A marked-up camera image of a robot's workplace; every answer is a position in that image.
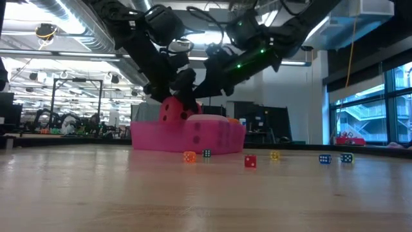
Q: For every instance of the long ceiling light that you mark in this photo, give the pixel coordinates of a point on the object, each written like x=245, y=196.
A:
x=80, y=54

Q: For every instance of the large red foam die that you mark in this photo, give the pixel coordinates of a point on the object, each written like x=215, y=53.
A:
x=174, y=111

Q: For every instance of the black gantry frame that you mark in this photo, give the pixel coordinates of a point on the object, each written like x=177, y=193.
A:
x=77, y=80

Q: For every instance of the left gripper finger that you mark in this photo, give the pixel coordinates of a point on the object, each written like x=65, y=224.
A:
x=159, y=93
x=188, y=87

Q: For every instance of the red toolbox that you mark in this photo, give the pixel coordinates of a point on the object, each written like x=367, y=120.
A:
x=351, y=141

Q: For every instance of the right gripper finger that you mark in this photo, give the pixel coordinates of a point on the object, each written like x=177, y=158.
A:
x=209, y=90

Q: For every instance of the grey cover cloth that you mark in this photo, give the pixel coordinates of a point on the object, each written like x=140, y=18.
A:
x=145, y=112

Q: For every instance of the black monitor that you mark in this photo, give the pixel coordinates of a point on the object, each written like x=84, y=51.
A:
x=9, y=112

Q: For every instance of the small yellow die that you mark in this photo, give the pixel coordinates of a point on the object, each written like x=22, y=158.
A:
x=275, y=155

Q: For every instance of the black aluminium table frame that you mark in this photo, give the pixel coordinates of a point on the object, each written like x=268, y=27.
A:
x=64, y=140

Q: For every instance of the small light green die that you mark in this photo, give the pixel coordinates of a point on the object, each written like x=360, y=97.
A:
x=352, y=157

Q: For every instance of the large window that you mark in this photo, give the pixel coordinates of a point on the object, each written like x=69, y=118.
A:
x=363, y=119

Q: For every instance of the small orange die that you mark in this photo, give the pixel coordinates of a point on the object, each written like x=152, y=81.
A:
x=189, y=157

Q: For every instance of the large pale pink foam die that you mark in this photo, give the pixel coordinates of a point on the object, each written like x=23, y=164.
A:
x=206, y=118

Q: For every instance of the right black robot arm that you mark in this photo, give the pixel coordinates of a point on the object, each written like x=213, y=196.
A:
x=305, y=25

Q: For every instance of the pink plastic bin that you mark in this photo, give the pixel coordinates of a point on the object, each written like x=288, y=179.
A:
x=154, y=138

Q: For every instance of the silver ceiling duct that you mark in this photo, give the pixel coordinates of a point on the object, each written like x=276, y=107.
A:
x=96, y=35

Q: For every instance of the small blue die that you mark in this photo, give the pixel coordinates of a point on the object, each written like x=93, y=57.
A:
x=325, y=159
x=346, y=158

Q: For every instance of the large orange foam die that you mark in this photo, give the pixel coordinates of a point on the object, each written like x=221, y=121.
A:
x=233, y=121

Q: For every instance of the small red die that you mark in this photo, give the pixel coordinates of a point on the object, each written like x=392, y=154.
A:
x=250, y=161

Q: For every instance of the black cabinet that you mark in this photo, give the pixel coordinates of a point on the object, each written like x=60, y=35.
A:
x=267, y=122

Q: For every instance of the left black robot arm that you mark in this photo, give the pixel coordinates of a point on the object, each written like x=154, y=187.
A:
x=141, y=58

